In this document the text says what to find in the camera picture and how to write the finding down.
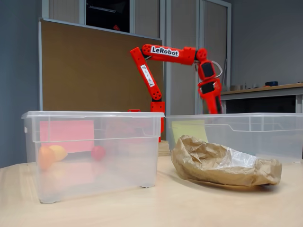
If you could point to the yellow toy lemon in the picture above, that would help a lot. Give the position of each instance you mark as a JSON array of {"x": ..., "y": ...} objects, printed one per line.
[{"x": 60, "y": 152}]

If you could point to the crumpled brown paper bag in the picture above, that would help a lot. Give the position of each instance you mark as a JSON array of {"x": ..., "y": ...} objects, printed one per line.
[{"x": 213, "y": 175}]

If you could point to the grey tall cabinet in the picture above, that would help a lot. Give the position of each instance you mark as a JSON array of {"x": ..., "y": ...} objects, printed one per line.
[{"x": 184, "y": 35}]

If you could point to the grey tape roll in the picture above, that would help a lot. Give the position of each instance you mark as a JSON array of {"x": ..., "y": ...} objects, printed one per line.
[{"x": 236, "y": 87}]

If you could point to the blue tape roll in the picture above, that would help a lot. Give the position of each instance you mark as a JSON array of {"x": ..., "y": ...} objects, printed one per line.
[{"x": 271, "y": 83}]

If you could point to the pink paper note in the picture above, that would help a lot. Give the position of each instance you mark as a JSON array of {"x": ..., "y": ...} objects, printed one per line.
[{"x": 66, "y": 134}]

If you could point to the wooden-top side bench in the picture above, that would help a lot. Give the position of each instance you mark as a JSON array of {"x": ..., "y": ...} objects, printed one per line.
[{"x": 272, "y": 91}]

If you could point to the brown cork board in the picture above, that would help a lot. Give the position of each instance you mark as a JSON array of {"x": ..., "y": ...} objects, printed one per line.
[{"x": 82, "y": 71}]

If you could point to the yellow paper note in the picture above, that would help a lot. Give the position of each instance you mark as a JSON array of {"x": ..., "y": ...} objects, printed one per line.
[{"x": 189, "y": 130}]

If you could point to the grey metal rod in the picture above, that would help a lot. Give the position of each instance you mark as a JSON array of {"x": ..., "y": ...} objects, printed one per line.
[{"x": 225, "y": 68}]

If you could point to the toy orange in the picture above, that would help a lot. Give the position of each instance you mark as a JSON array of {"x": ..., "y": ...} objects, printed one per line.
[{"x": 45, "y": 158}]

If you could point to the wooden base block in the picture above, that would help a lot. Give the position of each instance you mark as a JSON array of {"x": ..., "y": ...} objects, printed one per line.
[{"x": 164, "y": 149}]

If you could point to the clear plastic bin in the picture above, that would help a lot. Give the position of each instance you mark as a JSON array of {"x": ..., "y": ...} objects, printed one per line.
[
  {"x": 118, "y": 170},
  {"x": 260, "y": 142}
]

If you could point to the red robot arm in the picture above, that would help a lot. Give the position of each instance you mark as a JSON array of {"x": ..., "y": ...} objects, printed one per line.
[{"x": 165, "y": 55}]

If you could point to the red toy strawberry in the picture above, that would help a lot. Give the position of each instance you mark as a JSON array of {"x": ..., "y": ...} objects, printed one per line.
[{"x": 98, "y": 153}]

